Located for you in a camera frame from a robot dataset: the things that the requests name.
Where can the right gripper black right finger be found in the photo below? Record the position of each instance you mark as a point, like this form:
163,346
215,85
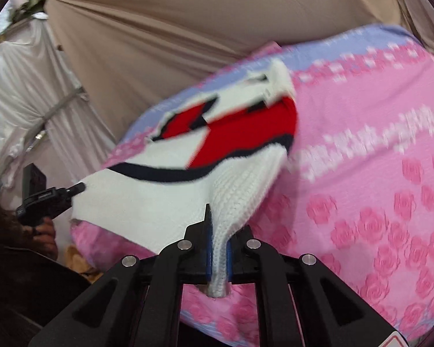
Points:
301,302

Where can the white red black knit sweater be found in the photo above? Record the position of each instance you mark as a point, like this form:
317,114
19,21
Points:
218,154

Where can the person's left hand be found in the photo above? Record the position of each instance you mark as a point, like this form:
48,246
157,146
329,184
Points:
41,238

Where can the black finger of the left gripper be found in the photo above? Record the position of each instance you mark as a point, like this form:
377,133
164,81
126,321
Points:
75,189

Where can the white satin curtain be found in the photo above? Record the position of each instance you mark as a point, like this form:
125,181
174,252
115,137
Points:
46,116

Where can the pink blue floral bedsheet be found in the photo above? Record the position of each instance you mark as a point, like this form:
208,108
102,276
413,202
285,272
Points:
358,191

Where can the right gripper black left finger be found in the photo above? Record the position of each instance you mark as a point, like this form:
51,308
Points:
138,301

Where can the beige fabric headboard cover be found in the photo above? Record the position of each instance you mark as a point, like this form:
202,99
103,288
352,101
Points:
131,54

